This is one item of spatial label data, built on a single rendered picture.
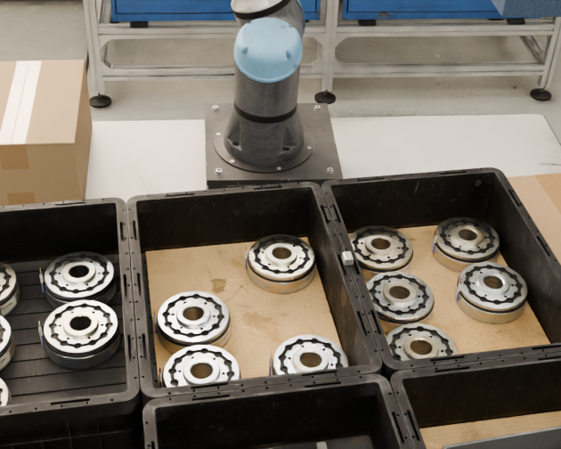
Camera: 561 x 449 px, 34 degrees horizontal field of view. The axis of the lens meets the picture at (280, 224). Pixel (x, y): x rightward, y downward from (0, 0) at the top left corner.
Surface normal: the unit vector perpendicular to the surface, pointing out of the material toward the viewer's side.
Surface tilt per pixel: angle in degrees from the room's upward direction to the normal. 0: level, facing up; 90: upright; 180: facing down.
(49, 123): 0
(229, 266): 0
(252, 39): 9
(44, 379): 0
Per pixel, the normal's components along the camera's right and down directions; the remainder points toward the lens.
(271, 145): 0.16, 0.40
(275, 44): 0.04, -0.66
